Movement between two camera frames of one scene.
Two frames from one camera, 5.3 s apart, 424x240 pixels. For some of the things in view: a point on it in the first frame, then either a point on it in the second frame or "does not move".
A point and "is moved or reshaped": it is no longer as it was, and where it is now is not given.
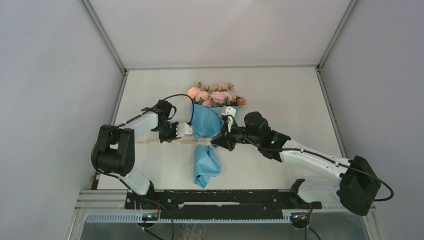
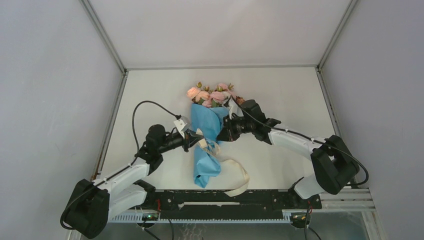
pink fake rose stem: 202,95 does not move
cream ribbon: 198,142 is moved or reshaped
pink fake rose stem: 193,91 does not move
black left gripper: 173,137 → 191,138
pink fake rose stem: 223,96 does not move
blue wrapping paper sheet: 206,123 does not move
